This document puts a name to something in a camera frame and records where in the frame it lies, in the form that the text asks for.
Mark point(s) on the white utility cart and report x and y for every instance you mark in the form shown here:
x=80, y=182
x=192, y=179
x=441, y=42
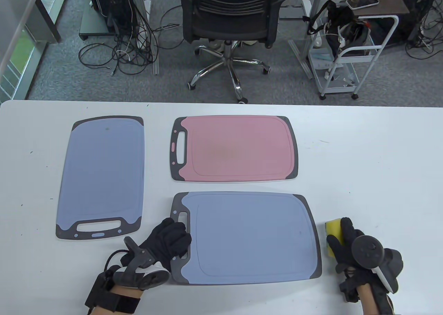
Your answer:
x=360, y=51

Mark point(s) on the grey right hand controller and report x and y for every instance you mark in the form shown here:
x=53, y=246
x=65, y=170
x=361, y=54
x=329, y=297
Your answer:
x=367, y=251

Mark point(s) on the grey hand controller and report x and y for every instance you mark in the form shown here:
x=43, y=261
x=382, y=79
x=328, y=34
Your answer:
x=152, y=280
x=367, y=251

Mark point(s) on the grey left hand controller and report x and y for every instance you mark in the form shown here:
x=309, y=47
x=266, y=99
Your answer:
x=152, y=280

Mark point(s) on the pale blue packet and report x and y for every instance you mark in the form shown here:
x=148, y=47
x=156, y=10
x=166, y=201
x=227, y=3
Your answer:
x=320, y=57

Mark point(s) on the black computer rack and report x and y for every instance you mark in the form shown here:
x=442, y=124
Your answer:
x=117, y=3

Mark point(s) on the black office chair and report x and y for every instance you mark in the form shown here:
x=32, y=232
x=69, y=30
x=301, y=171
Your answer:
x=228, y=21

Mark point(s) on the pink cutting board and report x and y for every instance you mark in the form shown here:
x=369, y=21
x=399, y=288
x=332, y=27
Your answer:
x=238, y=149

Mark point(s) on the black bag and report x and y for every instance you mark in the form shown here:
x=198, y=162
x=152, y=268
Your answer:
x=341, y=21

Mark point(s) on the person's left forearm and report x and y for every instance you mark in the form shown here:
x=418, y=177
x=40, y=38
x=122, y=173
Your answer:
x=128, y=290

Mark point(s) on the white smartphone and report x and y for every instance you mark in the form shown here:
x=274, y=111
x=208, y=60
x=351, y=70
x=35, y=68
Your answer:
x=361, y=1

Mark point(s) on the grey floor plate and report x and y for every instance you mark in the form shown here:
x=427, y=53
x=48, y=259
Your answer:
x=290, y=13

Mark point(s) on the person's left hand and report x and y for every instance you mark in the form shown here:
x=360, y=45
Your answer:
x=169, y=239

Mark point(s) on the blue cutting board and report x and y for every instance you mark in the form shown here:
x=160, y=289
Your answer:
x=100, y=169
x=252, y=239

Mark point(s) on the grey stand base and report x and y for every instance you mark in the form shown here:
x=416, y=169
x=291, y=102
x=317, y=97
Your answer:
x=91, y=22

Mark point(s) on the yellow sponge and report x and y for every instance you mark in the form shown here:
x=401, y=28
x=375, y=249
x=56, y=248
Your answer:
x=334, y=227

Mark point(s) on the grey window frame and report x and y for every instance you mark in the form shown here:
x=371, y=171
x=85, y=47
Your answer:
x=20, y=83

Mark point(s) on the person's right hand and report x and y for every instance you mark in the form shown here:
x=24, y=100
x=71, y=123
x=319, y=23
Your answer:
x=346, y=252

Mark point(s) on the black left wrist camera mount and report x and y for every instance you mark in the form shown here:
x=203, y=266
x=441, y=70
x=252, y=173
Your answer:
x=100, y=294

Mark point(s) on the person's right forearm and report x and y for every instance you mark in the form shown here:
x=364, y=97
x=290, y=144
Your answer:
x=367, y=301

